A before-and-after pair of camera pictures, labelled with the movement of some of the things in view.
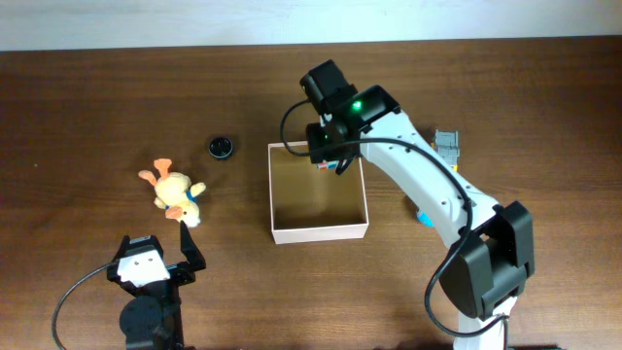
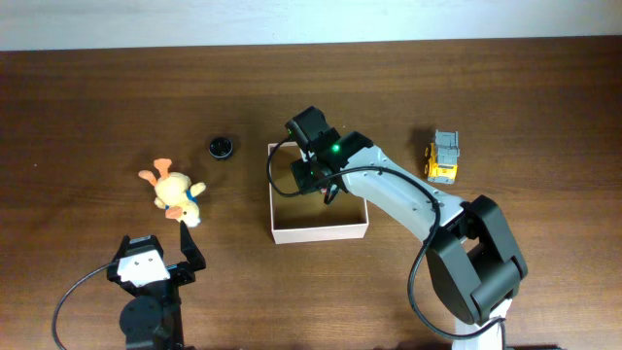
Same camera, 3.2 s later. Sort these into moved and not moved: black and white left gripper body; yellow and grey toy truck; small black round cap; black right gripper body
Moved: black right gripper body
Not moved: yellow and grey toy truck; black and white left gripper body; small black round cap
